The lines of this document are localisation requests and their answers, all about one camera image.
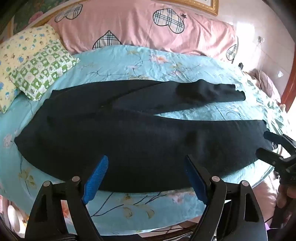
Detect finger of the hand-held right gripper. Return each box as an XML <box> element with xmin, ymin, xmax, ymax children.
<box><xmin>264</xmin><ymin>131</ymin><xmax>296</xmax><ymax>156</ymax></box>
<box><xmin>255</xmin><ymin>148</ymin><xmax>296</xmax><ymax>172</ymax></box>

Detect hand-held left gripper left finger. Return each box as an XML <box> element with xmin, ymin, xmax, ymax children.
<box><xmin>24</xmin><ymin>155</ymin><xmax>109</xmax><ymax>241</ymax></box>

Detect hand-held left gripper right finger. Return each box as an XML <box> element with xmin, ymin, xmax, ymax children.
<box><xmin>184</xmin><ymin>155</ymin><xmax>270</xmax><ymax>241</ymax></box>

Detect black pants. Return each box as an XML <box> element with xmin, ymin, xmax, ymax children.
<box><xmin>14</xmin><ymin>79</ymin><xmax>274</xmax><ymax>193</ymax></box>

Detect person's right hand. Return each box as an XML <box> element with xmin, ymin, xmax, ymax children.
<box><xmin>276</xmin><ymin>183</ymin><xmax>292</xmax><ymax>209</ymax></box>

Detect pale pink fabric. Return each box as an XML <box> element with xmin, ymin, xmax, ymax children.
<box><xmin>251</xmin><ymin>178</ymin><xmax>280</xmax><ymax>223</ymax></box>

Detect reddish wooden board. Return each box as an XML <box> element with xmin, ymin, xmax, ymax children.
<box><xmin>280</xmin><ymin>65</ymin><xmax>296</xmax><ymax>116</ymax></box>

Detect pink cloth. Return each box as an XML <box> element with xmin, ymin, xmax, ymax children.
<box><xmin>246</xmin><ymin>70</ymin><xmax>281</xmax><ymax>103</ymax></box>

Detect blue floral bed sheet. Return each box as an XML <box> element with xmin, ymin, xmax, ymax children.
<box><xmin>0</xmin><ymin>44</ymin><xmax>292</xmax><ymax>234</ymax></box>

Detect green checkered pillow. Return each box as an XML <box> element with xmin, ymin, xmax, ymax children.
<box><xmin>9</xmin><ymin>39</ymin><xmax>80</xmax><ymax>102</ymax></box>

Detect yellow patterned pillow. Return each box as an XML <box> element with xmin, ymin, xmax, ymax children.
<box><xmin>0</xmin><ymin>23</ymin><xmax>62</xmax><ymax>114</ymax></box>

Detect white cable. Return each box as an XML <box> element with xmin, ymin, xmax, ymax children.
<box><xmin>257</xmin><ymin>36</ymin><xmax>265</xmax><ymax>80</ymax></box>

